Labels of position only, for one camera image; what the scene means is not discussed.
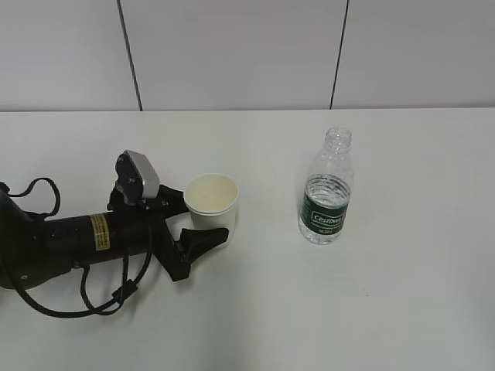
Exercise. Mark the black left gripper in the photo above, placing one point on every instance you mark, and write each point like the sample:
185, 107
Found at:
142, 228

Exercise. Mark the white paper cup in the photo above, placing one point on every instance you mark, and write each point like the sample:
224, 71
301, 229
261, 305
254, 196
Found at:
212, 202

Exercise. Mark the clear green-label water bottle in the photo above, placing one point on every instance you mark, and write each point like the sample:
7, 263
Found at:
328, 188

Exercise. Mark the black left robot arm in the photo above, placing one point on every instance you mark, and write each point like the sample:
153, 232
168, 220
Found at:
36, 248

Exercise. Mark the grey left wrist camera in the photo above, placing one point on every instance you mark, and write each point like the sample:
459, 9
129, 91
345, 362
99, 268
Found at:
136, 177

